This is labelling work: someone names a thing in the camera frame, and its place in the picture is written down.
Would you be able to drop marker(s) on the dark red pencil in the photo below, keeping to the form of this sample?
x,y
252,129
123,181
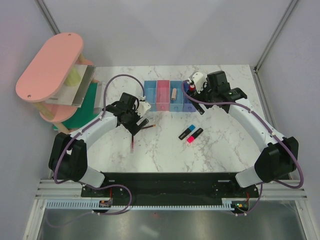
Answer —
x,y
149,126

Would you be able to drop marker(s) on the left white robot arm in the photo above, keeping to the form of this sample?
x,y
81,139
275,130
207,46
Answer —
x,y
69,157

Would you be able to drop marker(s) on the aluminium frame post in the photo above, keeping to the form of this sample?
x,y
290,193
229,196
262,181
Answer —
x,y
276,33
48,16

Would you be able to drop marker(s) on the blue cap highlighter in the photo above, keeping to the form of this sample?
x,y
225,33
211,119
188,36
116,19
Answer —
x,y
186,132

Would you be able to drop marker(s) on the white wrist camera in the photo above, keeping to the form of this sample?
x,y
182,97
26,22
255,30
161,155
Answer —
x,y
197,79
143,106

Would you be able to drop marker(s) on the left aluminium frame post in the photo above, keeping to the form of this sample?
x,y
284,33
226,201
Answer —
x,y
48,16

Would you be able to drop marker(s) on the red black stamp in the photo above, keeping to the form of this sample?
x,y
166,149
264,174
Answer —
x,y
192,88

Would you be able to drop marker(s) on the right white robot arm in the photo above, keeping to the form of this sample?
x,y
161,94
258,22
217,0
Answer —
x,y
278,159

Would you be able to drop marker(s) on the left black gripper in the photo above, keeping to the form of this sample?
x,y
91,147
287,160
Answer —
x,y
133,128

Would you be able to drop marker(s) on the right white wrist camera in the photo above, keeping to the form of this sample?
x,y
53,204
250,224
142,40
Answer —
x,y
197,79

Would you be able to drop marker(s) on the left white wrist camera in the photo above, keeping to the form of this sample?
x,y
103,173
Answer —
x,y
143,106

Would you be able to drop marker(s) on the right aluminium frame post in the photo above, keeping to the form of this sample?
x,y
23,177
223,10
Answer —
x,y
276,33

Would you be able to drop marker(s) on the red pen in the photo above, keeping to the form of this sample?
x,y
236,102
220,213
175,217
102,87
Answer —
x,y
132,144

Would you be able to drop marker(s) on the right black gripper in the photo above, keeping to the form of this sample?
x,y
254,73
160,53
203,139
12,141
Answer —
x,y
200,96

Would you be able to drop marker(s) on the white cable duct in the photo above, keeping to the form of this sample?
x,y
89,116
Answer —
x,y
68,204

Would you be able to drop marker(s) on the pink bin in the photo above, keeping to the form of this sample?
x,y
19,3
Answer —
x,y
163,95

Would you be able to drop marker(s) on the green box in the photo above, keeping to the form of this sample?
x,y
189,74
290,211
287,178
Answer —
x,y
91,107

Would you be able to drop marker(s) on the pink cap highlighter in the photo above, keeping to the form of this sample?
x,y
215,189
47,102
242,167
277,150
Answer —
x,y
194,135

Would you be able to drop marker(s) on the purple bin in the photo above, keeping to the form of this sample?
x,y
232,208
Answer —
x,y
187,105

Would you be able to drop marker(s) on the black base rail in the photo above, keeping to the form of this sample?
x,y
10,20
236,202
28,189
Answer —
x,y
170,189

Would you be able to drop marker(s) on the pink wooden shelf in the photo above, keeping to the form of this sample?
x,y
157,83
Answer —
x,y
52,66

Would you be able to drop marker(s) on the light blue bin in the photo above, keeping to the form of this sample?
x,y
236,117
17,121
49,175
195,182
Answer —
x,y
150,88

